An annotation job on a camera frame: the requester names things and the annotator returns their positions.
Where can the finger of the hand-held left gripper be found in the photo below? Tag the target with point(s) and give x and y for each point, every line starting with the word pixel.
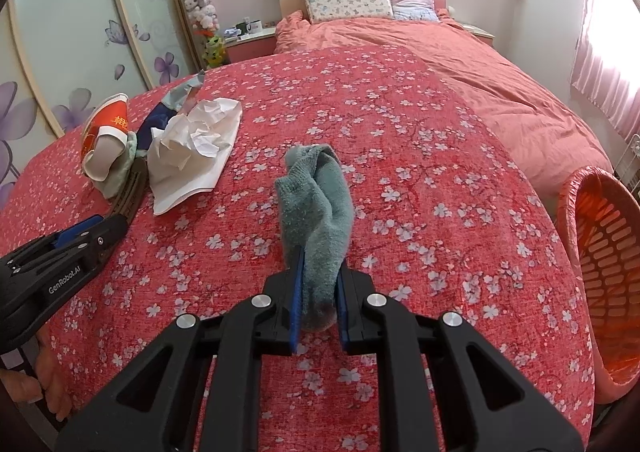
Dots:
pixel 82 229
pixel 102 244

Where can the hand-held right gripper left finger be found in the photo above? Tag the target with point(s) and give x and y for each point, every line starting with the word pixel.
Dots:
pixel 298 302

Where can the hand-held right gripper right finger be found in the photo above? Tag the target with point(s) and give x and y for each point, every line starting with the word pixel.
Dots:
pixel 342 317

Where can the black mesh mat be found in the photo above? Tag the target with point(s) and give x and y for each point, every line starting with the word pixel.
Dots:
pixel 131 197

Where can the teal sock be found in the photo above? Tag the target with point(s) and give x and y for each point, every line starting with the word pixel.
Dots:
pixel 320 232

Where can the orange plastic laundry basket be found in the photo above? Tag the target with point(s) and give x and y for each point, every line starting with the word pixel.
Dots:
pixel 610 282

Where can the person's left hand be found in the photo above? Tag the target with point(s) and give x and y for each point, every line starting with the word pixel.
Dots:
pixel 50 374

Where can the light green cloth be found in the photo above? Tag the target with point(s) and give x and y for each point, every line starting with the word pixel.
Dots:
pixel 117 177

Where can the white crumpled garment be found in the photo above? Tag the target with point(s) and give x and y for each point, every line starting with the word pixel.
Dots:
pixel 185 187

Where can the red floral tablecloth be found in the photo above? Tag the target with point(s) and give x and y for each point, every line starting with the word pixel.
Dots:
pixel 425 232

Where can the dark blue cloth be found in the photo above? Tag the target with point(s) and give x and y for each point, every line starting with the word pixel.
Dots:
pixel 155 125

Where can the grey crumpled cloth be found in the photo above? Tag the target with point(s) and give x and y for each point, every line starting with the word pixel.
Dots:
pixel 200 132

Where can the floral sliding-door wardrobe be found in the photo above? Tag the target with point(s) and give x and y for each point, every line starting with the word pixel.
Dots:
pixel 75 32

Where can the green plush toy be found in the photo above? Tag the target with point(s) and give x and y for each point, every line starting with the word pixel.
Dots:
pixel 214 52

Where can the pink nightstand with mugs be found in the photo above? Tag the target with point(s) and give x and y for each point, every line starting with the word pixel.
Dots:
pixel 250 47

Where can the plush toy display tube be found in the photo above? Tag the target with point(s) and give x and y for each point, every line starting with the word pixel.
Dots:
pixel 200 7

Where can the dark mug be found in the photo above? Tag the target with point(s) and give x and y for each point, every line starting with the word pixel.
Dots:
pixel 242 28

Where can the pink duvet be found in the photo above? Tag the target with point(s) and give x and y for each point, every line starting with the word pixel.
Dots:
pixel 450 82

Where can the white mug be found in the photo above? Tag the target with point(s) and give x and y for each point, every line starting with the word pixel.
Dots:
pixel 255 25

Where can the white patterned pillow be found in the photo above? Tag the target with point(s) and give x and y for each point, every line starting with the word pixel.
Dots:
pixel 347 2

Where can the pink striped pillow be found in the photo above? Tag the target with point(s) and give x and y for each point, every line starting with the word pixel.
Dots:
pixel 412 2

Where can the pink curtain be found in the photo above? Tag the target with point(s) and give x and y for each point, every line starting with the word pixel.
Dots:
pixel 610 57

